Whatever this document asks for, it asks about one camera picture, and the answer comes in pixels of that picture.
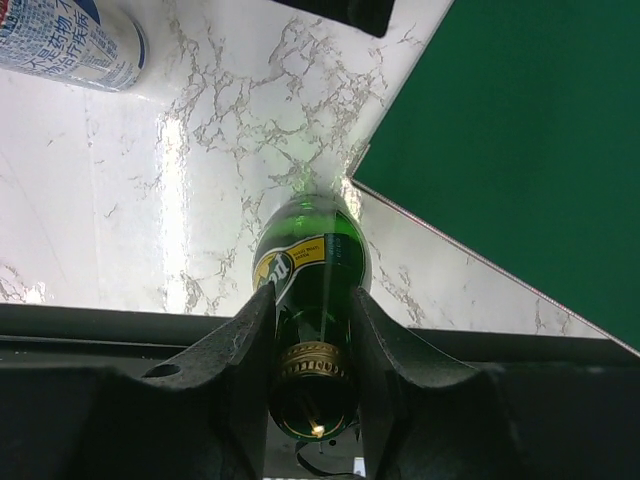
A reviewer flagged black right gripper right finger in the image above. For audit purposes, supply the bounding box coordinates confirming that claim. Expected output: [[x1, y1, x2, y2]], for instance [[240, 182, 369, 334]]
[[352, 290, 639, 479]]

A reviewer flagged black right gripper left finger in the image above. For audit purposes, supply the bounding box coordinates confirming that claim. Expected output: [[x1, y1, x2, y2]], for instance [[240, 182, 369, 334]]
[[1, 286, 275, 479]]

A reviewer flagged green glass Perrier bottle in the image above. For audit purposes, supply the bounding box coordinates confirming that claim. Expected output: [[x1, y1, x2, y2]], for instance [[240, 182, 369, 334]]
[[252, 195, 371, 443]]

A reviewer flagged silver blue energy drink can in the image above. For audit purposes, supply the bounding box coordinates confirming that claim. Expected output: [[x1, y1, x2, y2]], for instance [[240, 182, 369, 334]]
[[1, 0, 148, 92]]

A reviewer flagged black canvas bag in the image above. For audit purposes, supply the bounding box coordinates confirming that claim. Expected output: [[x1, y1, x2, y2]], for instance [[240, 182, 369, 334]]
[[276, 0, 395, 38]]

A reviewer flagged green binder folder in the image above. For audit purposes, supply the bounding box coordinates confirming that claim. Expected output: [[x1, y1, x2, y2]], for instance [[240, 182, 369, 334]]
[[353, 1, 639, 348]]

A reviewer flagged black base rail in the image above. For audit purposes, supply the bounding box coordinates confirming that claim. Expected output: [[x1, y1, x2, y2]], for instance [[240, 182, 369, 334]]
[[1, 303, 639, 367]]

